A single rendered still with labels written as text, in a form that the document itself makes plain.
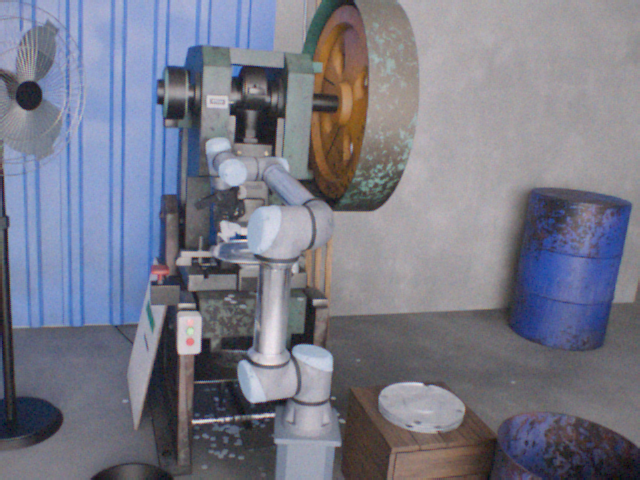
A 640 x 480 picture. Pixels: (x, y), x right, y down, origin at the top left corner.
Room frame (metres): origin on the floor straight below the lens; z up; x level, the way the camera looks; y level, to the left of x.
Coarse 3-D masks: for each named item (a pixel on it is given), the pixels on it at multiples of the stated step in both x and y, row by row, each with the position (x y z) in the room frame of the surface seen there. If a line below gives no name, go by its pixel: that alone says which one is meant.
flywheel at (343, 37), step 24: (336, 24) 2.53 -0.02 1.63; (360, 24) 2.30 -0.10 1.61; (336, 48) 2.61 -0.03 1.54; (360, 48) 2.37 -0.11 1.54; (336, 72) 2.59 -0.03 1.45; (360, 72) 2.35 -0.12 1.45; (360, 96) 2.35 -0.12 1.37; (312, 120) 2.74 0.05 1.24; (336, 120) 2.44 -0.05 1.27; (360, 120) 2.31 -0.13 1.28; (312, 144) 2.69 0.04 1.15; (336, 144) 2.52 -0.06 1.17; (360, 144) 2.20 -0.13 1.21; (312, 168) 2.67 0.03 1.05; (336, 168) 2.50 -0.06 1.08; (336, 192) 2.38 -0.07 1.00
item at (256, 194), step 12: (240, 144) 2.26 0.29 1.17; (252, 144) 2.28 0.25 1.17; (264, 144) 2.31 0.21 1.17; (240, 156) 2.26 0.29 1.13; (252, 156) 2.28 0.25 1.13; (264, 156) 2.29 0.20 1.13; (240, 192) 2.25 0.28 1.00; (252, 192) 2.28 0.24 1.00; (264, 192) 2.30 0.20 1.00; (252, 204) 2.25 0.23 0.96; (264, 204) 2.29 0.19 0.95
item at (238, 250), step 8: (232, 240) 2.36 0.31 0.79; (240, 240) 2.37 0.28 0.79; (216, 248) 2.26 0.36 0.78; (224, 248) 2.26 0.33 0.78; (232, 248) 2.27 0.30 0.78; (240, 248) 2.25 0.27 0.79; (248, 248) 2.26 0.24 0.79; (216, 256) 2.14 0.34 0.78; (224, 256) 2.16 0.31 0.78; (232, 256) 2.16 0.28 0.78; (240, 256) 2.17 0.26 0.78; (248, 256) 2.17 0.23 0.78
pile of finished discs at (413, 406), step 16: (400, 384) 2.08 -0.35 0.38; (416, 384) 2.10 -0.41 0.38; (384, 400) 1.96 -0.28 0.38; (400, 400) 1.97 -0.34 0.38; (416, 400) 1.96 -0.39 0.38; (432, 400) 1.97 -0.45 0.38; (448, 400) 1.99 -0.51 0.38; (384, 416) 1.89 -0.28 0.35; (400, 416) 1.85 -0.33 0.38; (416, 416) 1.86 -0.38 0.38; (432, 416) 1.87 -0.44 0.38; (448, 416) 1.88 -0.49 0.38; (432, 432) 1.81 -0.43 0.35
